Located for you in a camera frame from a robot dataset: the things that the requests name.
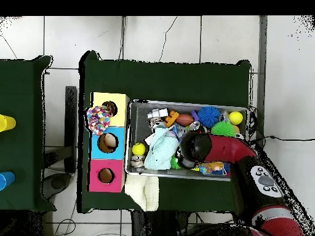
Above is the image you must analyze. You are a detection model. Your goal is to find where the black power cable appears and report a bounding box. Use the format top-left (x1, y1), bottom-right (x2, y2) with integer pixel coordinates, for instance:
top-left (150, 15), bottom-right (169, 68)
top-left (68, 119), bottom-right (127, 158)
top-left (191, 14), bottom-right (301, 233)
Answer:
top-left (248, 135), bottom-right (315, 149)

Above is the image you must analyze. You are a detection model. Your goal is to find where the grey plastic bolt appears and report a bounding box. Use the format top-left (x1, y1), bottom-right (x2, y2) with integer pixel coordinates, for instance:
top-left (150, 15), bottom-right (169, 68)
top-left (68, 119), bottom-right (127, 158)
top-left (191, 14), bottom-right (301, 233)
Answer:
top-left (146, 108), bottom-right (169, 119)

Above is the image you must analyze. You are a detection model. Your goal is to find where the cream waffle cloth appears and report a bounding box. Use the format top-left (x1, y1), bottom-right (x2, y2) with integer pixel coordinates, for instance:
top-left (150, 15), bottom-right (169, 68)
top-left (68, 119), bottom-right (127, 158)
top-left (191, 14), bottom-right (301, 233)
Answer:
top-left (124, 175), bottom-right (160, 212)

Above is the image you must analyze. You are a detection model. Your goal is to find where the plain yellow ball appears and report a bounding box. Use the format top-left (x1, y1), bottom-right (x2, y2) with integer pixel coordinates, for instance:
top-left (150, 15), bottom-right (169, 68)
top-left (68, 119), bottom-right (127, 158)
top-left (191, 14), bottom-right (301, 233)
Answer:
top-left (228, 111), bottom-right (244, 125)

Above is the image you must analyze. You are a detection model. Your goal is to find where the dark green tablecloth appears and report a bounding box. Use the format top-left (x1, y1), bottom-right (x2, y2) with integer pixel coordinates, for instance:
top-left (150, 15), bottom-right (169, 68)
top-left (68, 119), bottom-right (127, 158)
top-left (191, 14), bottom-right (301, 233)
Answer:
top-left (0, 55), bottom-right (57, 213)
top-left (78, 50), bottom-right (252, 218)

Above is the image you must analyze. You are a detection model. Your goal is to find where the shallow metal mesh bin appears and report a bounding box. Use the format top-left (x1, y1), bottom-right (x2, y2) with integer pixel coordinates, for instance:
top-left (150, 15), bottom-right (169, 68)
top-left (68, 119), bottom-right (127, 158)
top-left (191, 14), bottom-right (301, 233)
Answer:
top-left (124, 100), bottom-right (248, 182)

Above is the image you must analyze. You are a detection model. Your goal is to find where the grey round floor base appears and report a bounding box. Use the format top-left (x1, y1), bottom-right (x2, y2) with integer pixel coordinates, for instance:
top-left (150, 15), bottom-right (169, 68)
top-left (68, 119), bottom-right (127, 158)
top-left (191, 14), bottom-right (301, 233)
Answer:
top-left (40, 172), bottom-right (73, 201)

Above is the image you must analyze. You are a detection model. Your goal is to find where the yellow smiley ball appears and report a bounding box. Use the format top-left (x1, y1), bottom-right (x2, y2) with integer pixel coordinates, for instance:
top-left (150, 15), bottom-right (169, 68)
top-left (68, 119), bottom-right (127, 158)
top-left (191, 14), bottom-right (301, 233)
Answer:
top-left (132, 143), bottom-right (146, 156)

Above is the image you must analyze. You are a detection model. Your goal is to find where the colourful patterned cloth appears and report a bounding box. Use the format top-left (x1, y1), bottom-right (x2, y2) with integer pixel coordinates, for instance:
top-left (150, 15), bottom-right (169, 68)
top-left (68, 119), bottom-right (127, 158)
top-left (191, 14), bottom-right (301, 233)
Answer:
top-left (86, 101), bottom-right (118, 136)

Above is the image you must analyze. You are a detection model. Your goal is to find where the large blue spiky ball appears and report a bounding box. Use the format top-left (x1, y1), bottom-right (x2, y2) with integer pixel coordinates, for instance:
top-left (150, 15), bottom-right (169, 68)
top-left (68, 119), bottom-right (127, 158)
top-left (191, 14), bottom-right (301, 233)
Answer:
top-left (197, 106), bottom-right (221, 128)

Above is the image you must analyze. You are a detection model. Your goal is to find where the yellow plastic cup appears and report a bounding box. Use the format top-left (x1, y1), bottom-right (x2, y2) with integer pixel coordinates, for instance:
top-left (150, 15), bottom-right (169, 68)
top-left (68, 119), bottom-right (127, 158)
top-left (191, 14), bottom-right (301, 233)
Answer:
top-left (0, 114), bottom-right (17, 133)

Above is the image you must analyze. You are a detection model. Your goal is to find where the blue plastic cup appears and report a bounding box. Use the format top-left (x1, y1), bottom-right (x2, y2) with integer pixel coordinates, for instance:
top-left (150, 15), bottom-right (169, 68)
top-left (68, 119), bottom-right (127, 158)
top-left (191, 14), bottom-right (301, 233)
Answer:
top-left (0, 171), bottom-right (16, 192)

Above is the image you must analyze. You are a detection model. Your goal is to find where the large green spiky ball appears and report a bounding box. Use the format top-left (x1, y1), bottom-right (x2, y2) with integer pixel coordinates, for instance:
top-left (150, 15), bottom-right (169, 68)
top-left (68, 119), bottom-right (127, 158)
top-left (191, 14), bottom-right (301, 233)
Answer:
top-left (210, 120), bottom-right (236, 138)

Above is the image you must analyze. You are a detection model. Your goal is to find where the black upright panel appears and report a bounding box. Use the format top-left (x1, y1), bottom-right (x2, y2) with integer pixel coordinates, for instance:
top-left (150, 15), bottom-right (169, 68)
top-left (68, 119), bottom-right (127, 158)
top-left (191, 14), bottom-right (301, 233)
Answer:
top-left (64, 85), bottom-right (78, 174)

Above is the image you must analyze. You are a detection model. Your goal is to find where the orange plastic comb block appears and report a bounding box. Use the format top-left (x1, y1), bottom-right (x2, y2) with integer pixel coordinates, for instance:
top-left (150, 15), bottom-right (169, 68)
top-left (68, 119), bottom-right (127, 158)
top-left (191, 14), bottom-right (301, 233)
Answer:
top-left (164, 109), bottom-right (180, 128)

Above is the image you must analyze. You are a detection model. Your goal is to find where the wooden box with three holes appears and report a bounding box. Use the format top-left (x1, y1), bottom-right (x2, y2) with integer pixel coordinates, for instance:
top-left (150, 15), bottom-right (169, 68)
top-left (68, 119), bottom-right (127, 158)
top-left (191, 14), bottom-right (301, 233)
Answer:
top-left (86, 92), bottom-right (130, 192)

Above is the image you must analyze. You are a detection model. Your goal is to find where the brown toy football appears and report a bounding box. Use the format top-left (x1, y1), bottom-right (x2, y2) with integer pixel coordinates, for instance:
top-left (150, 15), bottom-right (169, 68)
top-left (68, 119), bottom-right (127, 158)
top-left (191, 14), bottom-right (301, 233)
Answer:
top-left (175, 113), bottom-right (194, 127)

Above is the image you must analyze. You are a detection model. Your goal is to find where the light blue waffle cloth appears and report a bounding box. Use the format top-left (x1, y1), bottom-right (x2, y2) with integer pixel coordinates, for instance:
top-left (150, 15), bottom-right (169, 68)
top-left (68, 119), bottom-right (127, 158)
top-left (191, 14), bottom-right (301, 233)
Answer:
top-left (143, 126), bottom-right (180, 171)

